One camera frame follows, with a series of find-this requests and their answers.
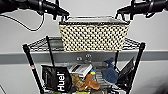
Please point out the pale woven basket dark spots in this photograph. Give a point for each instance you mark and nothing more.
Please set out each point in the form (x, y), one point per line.
(93, 36)

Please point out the small plain black bag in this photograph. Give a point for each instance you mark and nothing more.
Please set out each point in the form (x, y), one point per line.
(126, 75)

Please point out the black bag with white print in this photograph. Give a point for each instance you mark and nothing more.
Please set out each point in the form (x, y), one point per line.
(56, 80)

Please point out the tan knit plush toy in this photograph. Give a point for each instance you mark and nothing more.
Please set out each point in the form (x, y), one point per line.
(77, 81)

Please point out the orange plush toy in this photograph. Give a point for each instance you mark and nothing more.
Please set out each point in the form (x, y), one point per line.
(91, 82)

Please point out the small grey wall fitting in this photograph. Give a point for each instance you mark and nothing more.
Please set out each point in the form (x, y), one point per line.
(79, 59)
(88, 58)

